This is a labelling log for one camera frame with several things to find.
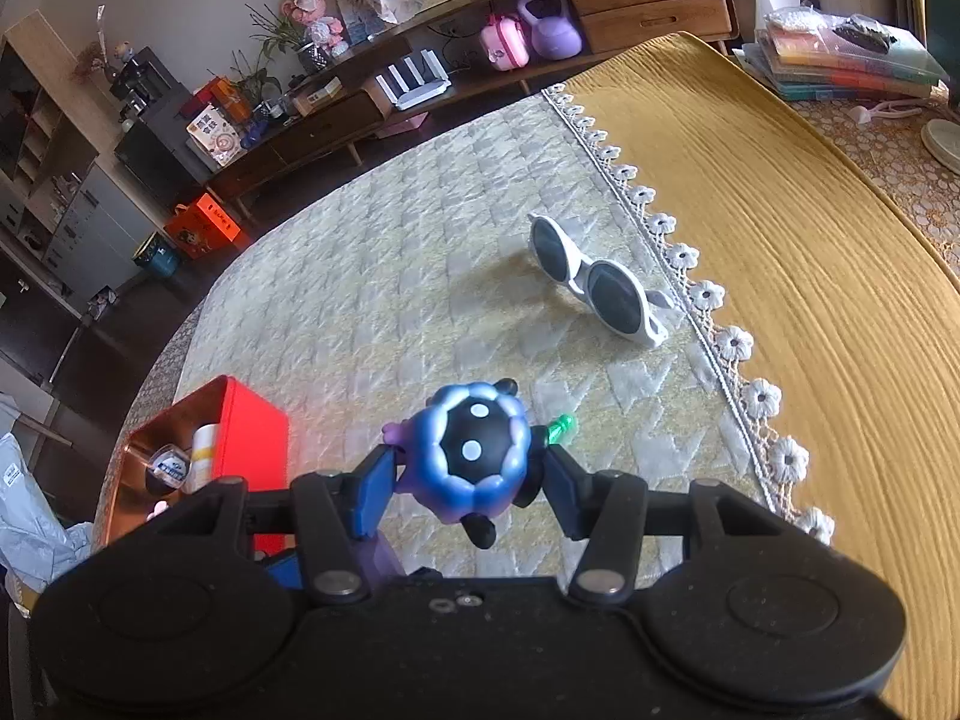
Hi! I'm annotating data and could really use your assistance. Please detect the beige carton box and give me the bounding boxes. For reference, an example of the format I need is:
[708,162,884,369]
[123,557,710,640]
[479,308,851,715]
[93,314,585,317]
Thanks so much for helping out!
[291,79,344,117]

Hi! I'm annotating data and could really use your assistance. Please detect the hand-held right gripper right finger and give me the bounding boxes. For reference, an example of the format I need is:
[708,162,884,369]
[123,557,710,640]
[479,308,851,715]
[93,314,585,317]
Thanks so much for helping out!
[541,446,751,605]

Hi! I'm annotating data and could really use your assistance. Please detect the pink toy case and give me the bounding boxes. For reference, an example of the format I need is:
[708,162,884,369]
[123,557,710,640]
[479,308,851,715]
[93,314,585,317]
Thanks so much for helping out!
[480,13,532,71]

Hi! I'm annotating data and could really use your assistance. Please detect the pink plush figurine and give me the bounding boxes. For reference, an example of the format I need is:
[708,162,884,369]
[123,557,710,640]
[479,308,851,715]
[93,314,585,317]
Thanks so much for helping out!
[281,0,347,53]

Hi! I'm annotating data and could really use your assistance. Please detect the white storage cabinet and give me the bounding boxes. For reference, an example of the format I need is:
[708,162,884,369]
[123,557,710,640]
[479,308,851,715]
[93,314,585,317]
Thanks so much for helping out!
[0,11,170,316]

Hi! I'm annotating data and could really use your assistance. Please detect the orange gift box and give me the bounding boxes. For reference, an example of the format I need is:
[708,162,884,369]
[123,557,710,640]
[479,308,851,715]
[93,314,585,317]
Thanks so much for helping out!
[163,193,252,260]

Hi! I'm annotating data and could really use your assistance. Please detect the small potted plant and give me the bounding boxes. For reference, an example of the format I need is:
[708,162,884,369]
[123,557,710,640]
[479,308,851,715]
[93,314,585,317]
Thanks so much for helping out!
[232,7,332,107]

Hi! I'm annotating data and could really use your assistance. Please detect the pale round plate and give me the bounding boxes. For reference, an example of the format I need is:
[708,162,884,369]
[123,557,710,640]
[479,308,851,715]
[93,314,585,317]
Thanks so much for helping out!
[921,118,960,173]

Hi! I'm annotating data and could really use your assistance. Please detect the blue bin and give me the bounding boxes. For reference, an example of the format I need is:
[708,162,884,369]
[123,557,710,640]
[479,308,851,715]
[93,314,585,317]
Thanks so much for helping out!
[133,232,182,278]

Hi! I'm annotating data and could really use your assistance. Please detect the grey plastic mail bag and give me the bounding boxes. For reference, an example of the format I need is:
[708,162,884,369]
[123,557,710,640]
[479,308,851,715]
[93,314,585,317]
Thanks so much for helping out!
[0,390,95,601]

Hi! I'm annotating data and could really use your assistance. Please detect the yellow cloth with lace trim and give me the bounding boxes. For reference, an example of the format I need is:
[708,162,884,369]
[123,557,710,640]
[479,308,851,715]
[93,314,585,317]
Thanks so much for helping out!
[559,31,960,713]

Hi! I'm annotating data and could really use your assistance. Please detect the white planter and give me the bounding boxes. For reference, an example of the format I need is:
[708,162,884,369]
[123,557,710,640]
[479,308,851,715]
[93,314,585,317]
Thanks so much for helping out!
[752,0,807,53]

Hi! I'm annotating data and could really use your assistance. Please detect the black cabinet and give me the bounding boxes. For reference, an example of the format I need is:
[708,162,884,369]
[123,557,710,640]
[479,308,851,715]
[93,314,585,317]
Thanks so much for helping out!
[114,49,218,185]

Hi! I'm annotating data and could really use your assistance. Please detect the printed snack bag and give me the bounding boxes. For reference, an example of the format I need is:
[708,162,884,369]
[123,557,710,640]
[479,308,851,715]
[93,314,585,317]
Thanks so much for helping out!
[185,106,247,166]

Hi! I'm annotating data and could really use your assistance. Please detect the purple blue grape toy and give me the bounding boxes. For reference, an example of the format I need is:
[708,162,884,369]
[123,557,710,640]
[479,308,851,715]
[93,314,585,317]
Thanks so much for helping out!
[381,379,556,550]

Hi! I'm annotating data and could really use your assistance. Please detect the wooden TV cabinet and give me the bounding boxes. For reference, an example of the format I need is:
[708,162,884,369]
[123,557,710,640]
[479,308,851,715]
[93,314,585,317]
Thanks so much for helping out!
[202,0,740,203]

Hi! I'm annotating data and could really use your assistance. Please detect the white round sunglasses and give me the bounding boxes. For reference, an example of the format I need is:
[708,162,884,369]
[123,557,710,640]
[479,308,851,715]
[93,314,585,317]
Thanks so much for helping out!
[527,214,671,348]

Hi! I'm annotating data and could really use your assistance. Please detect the flat pink box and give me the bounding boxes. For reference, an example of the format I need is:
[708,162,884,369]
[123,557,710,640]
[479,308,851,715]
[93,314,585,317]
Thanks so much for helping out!
[373,111,428,140]

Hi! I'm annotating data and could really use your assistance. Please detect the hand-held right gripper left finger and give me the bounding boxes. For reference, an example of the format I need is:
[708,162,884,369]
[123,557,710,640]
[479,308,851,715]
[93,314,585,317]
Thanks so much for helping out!
[199,448,398,605]

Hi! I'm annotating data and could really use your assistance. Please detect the cream quilted mat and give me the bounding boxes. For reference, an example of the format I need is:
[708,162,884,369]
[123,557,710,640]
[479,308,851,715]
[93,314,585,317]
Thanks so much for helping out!
[172,86,781,578]

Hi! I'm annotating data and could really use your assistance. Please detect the lace floral tablecloth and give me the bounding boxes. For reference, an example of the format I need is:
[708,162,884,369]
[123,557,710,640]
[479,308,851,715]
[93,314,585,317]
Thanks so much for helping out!
[124,94,960,466]

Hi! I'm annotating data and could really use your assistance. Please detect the yellow and white bottle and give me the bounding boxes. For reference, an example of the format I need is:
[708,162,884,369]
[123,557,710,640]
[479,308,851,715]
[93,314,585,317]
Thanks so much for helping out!
[186,424,220,496]

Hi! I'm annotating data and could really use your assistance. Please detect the dark green chair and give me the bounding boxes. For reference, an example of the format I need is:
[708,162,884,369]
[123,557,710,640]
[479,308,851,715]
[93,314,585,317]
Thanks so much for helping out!
[924,0,960,80]

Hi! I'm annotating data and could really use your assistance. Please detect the purple kettlebell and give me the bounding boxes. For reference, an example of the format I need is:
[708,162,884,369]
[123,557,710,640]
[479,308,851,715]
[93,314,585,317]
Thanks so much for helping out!
[517,0,584,61]

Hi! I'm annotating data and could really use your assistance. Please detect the small purple block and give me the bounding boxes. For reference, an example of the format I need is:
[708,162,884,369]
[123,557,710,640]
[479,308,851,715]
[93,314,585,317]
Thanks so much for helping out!
[360,532,410,580]

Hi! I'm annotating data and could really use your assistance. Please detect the white router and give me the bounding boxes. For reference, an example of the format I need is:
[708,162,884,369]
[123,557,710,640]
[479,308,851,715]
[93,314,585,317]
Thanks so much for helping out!
[373,51,455,110]

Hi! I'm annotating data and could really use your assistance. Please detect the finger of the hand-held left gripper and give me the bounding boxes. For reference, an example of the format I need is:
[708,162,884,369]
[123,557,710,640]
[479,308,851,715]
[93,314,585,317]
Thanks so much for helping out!
[266,549,305,592]

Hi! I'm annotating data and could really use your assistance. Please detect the red metal tin box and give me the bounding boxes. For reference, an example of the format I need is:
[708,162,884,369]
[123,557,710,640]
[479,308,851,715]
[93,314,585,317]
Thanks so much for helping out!
[97,375,291,563]

